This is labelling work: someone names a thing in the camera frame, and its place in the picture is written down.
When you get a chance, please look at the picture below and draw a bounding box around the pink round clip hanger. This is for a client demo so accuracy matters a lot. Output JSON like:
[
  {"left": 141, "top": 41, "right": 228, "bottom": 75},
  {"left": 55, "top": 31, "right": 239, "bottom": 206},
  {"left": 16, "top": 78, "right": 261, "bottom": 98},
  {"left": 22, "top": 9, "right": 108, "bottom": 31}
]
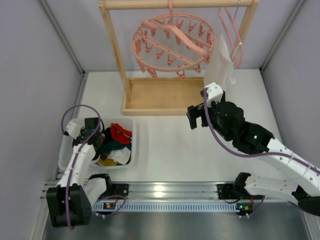
[{"left": 132, "top": 0, "right": 216, "bottom": 79}]

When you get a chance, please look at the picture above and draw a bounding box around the aluminium rail base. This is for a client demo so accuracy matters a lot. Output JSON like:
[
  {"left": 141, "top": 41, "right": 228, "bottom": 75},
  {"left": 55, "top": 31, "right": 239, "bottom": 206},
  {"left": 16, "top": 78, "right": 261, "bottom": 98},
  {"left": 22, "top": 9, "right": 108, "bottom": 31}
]
[{"left": 39, "top": 181, "right": 313, "bottom": 218}]

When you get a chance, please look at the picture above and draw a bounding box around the red sock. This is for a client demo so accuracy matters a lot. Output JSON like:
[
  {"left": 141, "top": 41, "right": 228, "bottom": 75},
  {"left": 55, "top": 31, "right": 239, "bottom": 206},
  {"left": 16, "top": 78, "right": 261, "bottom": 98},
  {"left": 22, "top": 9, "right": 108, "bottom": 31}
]
[{"left": 110, "top": 123, "right": 133, "bottom": 145}]

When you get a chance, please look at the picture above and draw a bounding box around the white folded sock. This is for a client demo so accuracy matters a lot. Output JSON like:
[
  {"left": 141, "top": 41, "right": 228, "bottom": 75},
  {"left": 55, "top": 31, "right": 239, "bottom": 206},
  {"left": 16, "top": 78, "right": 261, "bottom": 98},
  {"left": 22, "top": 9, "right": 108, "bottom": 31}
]
[{"left": 100, "top": 147, "right": 131, "bottom": 166}]

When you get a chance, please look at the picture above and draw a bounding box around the pink clothes hanger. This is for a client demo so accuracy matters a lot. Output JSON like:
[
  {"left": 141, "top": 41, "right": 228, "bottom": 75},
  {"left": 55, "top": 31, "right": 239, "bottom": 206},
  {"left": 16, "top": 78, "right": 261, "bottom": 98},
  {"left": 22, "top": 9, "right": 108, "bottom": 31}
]
[{"left": 218, "top": 7, "right": 244, "bottom": 68}]

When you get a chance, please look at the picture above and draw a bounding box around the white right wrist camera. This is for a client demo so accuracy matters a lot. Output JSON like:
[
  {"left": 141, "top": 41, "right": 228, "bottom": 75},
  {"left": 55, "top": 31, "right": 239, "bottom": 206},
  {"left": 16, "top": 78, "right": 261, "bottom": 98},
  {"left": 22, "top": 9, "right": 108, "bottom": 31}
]
[{"left": 200, "top": 82, "right": 224, "bottom": 106}]

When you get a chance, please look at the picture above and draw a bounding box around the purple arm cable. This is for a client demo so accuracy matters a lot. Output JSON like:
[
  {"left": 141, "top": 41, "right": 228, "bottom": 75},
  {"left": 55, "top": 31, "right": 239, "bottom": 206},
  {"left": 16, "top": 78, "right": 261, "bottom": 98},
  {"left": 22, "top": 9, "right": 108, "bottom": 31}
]
[
  {"left": 61, "top": 104, "right": 127, "bottom": 231},
  {"left": 202, "top": 87, "right": 320, "bottom": 216}
]

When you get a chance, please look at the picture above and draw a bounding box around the white hanging cloth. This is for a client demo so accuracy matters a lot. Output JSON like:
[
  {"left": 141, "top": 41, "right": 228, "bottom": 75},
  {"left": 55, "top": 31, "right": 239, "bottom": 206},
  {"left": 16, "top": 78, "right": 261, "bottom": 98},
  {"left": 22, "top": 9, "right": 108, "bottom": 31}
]
[{"left": 203, "top": 31, "right": 237, "bottom": 90}]

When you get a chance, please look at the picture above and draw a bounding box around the dark green sock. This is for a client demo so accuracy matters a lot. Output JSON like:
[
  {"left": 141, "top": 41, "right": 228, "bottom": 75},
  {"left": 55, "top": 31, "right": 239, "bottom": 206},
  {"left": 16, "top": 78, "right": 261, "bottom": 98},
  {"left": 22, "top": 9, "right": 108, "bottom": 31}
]
[{"left": 100, "top": 140, "right": 132, "bottom": 154}]

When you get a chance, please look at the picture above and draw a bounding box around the white plastic basket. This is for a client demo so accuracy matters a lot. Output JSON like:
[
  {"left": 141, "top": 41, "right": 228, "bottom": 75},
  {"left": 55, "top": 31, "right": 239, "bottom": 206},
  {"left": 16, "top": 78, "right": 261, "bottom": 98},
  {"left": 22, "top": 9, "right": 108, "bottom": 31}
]
[{"left": 58, "top": 116, "right": 137, "bottom": 171}]

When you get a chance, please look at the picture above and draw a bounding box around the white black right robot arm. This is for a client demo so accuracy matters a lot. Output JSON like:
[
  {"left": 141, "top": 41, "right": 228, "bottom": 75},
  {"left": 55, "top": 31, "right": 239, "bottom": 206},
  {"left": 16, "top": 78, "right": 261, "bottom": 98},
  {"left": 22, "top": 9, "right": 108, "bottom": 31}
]
[{"left": 186, "top": 100, "right": 320, "bottom": 216}]

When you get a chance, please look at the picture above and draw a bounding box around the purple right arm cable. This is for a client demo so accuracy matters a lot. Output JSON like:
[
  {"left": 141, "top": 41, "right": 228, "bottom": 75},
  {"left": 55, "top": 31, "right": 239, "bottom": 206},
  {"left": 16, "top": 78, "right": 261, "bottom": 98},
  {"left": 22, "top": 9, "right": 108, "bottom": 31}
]
[{"left": 202, "top": 87, "right": 320, "bottom": 216}]

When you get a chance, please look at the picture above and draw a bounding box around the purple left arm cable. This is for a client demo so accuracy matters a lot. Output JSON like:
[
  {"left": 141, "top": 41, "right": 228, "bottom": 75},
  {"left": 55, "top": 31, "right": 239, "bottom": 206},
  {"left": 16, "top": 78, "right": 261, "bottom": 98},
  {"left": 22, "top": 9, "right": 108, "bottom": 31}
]
[{"left": 61, "top": 104, "right": 127, "bottom": 231}]

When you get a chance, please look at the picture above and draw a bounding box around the yellow sock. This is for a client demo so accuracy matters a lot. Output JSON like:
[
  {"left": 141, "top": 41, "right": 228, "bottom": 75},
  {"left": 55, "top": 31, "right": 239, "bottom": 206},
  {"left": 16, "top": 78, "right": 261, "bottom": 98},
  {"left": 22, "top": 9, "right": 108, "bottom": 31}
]
[{"left": 97, "top": 158, "right": 118, "bottom": 167}]

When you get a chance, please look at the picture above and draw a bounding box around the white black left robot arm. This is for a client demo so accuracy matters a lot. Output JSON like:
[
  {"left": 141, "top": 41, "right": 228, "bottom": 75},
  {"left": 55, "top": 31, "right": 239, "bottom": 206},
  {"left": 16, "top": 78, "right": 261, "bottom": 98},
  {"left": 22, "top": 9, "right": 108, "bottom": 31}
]
[{"left": 46, "top": 117, "right": 110, "bottom": 230}]

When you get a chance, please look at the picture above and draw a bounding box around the wooden clothes rack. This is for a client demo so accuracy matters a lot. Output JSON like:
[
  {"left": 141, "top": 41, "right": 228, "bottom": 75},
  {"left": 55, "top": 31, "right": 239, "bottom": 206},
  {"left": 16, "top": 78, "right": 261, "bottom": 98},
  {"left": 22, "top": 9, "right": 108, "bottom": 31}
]
[{"left": 98, "top": 0, "right": 259, "bottom": 116}]

